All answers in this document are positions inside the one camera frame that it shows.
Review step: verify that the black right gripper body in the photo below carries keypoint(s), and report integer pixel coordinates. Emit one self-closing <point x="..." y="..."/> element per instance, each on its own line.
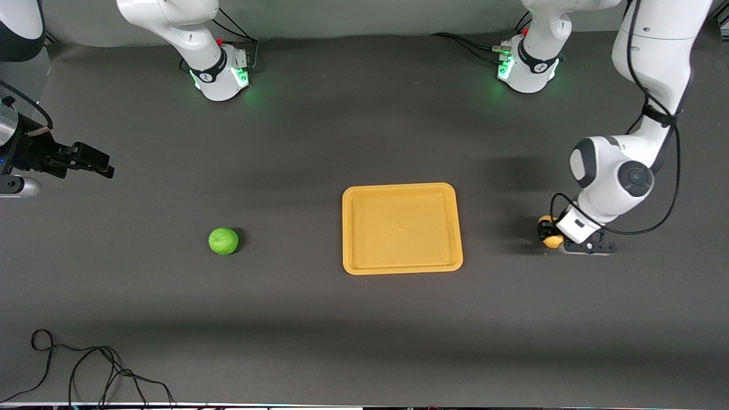
<point x="29" y="154"/>

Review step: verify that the yellow potato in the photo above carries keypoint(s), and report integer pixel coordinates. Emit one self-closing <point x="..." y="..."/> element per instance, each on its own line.
<point x="551" y="243"/>

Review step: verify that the green apple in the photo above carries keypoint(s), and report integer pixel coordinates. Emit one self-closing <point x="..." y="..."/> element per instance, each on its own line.
<point x="224" y="241"/>

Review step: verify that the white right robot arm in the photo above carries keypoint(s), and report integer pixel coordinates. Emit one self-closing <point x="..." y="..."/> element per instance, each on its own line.
<point x="182" y="28"/>

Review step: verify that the orange plastic tray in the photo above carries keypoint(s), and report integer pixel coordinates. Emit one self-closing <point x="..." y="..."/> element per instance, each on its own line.
<point x="401" y="228"/>

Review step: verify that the dark grey table mat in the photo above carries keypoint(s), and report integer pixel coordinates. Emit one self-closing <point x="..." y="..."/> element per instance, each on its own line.
<point x="364" y="319"/>

